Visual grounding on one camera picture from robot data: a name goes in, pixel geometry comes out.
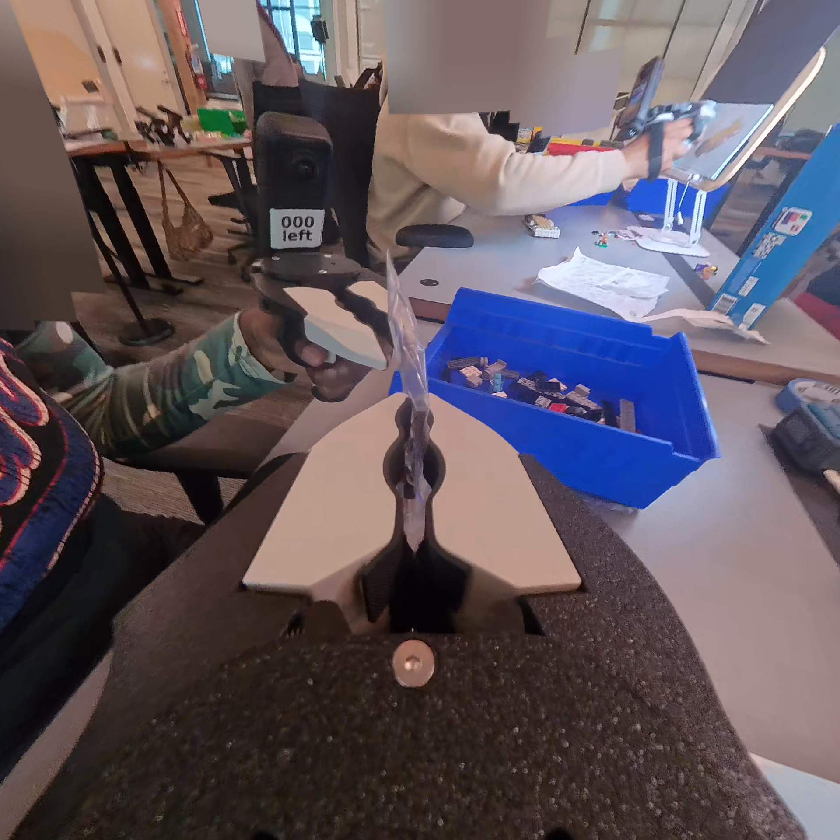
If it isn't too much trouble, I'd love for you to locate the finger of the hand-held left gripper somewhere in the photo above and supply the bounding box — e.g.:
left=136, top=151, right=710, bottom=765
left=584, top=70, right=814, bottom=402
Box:
left=283, top=284, right=393, bottom=372
left=344, top=279, right=391, bottom=312

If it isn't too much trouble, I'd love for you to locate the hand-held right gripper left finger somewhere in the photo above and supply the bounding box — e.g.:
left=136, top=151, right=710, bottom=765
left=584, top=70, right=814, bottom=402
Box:
left=241, top=392, right=421, bottom=621

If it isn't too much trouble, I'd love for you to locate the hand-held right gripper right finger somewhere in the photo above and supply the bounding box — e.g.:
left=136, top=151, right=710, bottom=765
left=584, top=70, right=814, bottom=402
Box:
left=420, top=397, right=584, bottom=621

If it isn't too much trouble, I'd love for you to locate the small clear plastic bag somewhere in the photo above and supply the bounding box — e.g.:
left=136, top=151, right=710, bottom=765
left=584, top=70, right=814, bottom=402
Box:
left=384, top=249, right=435, bottom=553

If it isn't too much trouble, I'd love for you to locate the blue plastic bin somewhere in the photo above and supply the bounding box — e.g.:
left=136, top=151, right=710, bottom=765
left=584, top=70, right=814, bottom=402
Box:
left=388, top=287, right=721, bottom=511
left=577, top=176, right=731, bottom=212

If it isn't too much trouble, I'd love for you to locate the pile of lego bricks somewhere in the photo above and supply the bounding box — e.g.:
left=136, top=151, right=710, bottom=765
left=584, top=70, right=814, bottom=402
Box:
left=441, top=354, right=639, bottom=434

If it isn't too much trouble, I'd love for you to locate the person's left forearm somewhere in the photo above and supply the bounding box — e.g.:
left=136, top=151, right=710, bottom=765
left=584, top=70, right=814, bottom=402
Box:
left=13, top=311, right=290, bottom=462

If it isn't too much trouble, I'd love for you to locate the person's left hand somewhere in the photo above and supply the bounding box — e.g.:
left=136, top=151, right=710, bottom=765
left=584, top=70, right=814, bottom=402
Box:
left=238, top=305, right=378, bottom=403

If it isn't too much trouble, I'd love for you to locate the black chair armrest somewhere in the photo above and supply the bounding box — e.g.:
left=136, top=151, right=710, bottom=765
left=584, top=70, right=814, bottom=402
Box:
left=395, top=224, right=475, bottom=249

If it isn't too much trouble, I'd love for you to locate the green box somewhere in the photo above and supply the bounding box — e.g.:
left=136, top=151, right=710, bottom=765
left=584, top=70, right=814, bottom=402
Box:
left=197, top=108, right=248, bottom=139

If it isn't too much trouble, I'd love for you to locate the beige mesh bag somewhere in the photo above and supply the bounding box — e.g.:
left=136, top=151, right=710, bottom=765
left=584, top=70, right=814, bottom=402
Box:
left=156, top=163, right=215, bottom=261

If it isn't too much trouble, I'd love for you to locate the wooden desk with black legs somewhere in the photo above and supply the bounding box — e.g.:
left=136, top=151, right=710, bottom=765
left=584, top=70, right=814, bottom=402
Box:
left=64, top=133, right=256, bottom=347

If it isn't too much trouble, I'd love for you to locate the crumpled white paper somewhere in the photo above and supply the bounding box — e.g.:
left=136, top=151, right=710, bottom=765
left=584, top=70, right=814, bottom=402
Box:
left=533, top=247, right=671, bottom=321

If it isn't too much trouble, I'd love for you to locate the torn white paper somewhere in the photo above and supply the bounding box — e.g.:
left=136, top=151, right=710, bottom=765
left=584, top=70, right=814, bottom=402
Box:
left=642, top=307, right=770, bottom=345

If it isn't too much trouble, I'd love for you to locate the person's dark patterned clothing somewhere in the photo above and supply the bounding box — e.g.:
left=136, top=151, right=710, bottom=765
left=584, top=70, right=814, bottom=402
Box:
left=0, top=331, right=221, bottom=782

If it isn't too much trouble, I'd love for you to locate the black rectangular device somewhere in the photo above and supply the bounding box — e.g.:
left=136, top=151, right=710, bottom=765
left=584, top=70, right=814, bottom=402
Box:
left=771, top=400, right=840, bottom=475

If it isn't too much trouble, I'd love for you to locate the white stand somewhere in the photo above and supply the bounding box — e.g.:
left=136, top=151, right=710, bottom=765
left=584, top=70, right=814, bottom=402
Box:
left=659, top=176, right=711, bottom=258

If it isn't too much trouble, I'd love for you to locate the blue white round object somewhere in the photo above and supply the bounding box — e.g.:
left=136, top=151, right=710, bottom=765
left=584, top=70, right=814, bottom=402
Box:
left=776, top=377, right=840, bottom=416

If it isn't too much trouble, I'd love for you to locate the blue cardboard box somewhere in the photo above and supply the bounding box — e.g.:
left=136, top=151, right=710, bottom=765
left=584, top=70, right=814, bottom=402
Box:
left=707, top=125, right=840, bottom=330

